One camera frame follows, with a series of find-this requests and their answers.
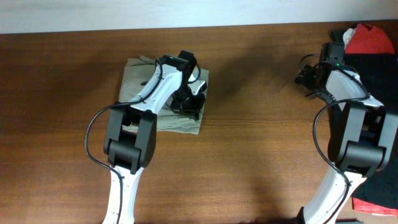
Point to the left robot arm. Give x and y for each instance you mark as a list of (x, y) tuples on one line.
[(132, 127)]

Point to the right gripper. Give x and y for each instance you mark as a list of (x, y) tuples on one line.
[(305, 77)]

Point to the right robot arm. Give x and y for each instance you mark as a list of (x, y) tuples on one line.
[(361, 139)]

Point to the khaki shorts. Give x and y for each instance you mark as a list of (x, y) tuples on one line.
[(137, 71)]

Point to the red garment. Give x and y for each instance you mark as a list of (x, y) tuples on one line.
[(370, 40)]

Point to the black garment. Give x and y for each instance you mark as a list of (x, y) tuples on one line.
[(378, 74)]

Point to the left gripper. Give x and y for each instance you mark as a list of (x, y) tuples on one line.
[(190, 109)]

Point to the white cloth piece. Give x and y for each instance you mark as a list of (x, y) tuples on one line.
[(348, 35)]

